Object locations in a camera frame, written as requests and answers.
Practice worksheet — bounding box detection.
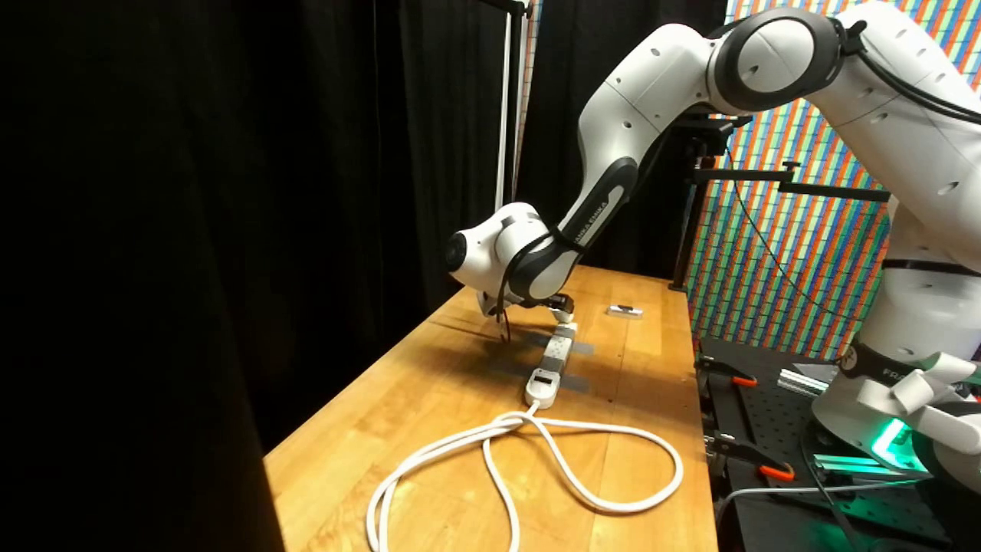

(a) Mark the white power strip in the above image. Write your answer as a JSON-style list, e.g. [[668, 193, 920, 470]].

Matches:
[[521, 310, 584, 415]]

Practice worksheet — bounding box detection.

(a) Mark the metal pole with black base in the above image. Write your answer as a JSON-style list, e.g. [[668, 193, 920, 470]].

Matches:
[[486, 0, 517, 217]]

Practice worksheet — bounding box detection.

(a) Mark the black curtain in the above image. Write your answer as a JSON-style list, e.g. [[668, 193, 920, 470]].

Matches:
[[0, 0, 515, 552], [515, 0, 730, 279]]

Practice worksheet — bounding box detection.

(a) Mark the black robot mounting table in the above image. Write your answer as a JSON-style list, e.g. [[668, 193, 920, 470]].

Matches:
[[692, 339, 981, 552]]

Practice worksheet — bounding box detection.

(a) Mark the silver metal cylinder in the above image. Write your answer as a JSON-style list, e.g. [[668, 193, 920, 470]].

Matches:
[[775, 366, 830, 398]]

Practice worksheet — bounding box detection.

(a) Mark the white power cord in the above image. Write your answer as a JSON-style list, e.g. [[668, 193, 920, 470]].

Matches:
[[365, 398, 687, 552]]

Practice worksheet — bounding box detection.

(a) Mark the orange handled clamp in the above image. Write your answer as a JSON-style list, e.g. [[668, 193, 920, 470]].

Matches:
[[703, 432, 801, 489], [696, 354, 764, 392]]

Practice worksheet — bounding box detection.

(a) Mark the thin black hanging cable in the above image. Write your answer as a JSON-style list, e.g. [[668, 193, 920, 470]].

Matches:
[[730, 187, 872, 330]]

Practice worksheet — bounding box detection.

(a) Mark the grey cable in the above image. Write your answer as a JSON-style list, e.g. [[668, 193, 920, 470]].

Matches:
[[715, 476, 922, 514]]

